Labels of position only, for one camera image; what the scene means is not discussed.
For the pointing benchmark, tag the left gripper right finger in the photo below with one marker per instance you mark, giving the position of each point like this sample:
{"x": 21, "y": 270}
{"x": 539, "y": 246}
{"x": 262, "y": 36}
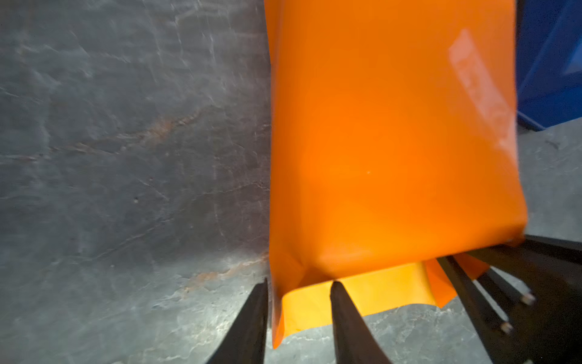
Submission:
{"x": 353, "y": 342}

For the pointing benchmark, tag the blue tape dispenser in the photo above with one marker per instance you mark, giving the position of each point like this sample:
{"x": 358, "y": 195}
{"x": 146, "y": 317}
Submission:
{"x": 548, "y": 62}

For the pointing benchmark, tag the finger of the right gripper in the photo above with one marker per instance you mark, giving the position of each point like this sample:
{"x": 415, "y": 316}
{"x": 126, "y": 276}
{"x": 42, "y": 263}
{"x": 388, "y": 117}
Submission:
{"x": 489, "y": 325}
{"x": 549, "y": 267}

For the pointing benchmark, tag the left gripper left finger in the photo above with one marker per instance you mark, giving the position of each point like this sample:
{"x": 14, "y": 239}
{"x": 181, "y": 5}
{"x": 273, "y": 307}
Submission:
{"x": 245, "y": 342}

